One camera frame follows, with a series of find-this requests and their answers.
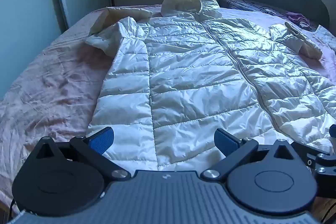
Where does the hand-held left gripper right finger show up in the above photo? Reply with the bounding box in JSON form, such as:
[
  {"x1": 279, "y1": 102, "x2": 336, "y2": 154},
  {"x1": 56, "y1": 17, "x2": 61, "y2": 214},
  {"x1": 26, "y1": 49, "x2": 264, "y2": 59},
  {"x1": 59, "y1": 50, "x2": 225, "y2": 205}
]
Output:
[{"x1": 201, "y1": 128, "x2": 297, "y2": 184}]

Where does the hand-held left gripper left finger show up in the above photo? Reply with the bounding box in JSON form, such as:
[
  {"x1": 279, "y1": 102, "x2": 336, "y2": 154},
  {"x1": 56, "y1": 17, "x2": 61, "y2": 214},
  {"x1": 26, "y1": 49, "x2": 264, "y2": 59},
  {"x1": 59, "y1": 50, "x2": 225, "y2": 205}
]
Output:
[{"x1": 34, "y1": 126, "x2": 132, "y2": 183}]

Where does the white puffer jacket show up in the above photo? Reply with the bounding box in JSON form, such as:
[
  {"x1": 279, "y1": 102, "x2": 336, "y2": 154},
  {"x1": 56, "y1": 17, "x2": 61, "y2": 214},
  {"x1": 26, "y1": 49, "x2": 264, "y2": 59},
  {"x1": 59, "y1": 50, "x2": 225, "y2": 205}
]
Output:
[{"x1": 84, "y1": 0, "x2": 336, "y2": 172}]

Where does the pink bedsheet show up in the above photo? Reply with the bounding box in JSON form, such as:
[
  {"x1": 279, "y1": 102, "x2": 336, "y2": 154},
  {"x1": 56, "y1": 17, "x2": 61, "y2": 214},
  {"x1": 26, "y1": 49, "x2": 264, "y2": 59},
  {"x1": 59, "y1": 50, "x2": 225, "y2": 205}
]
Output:
[{"x1": 0, "y1": 4, "x2": 336, "y2": 214}]

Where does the pale patterned cloth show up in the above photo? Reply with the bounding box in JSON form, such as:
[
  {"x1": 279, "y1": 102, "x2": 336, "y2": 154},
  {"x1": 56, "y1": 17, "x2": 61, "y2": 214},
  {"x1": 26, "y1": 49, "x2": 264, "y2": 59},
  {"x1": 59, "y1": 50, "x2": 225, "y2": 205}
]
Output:
[{"x1": 314, "y1": 25, "x2": 336, "y2": 52}]

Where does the purple cloth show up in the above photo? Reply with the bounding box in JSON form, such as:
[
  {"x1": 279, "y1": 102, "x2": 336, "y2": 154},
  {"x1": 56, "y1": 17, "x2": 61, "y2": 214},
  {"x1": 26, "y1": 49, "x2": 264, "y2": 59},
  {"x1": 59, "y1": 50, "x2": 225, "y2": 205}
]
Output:
[{"x1": 285, "y1": 11, "x2": 318, "y2": 30}]

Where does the mirrored wardrobe door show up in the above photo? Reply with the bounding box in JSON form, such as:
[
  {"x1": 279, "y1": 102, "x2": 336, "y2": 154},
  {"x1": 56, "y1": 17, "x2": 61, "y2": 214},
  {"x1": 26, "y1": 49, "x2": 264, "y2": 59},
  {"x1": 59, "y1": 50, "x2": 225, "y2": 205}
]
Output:
[{"x1": 0, "y1": 0, "x2": 70, "y2": 100}]

